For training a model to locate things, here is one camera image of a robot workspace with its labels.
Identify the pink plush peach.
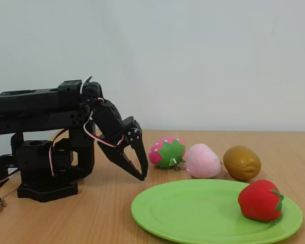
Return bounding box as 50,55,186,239
182,143,223,178

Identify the green plate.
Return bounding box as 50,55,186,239
131,178,303,244

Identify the pink plush strawberry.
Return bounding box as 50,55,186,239
148,136,187,169

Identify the brown toy kiwi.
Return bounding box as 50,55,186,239
223,145,262,181

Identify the red plush strawberry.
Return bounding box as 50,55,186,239
237,179,285,223

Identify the white red wrist servo cable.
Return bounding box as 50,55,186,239
83,98,126,148

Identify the white red base servo cable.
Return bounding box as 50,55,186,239
49,128,67,177

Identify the white red board cable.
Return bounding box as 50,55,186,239
0,169,21,197

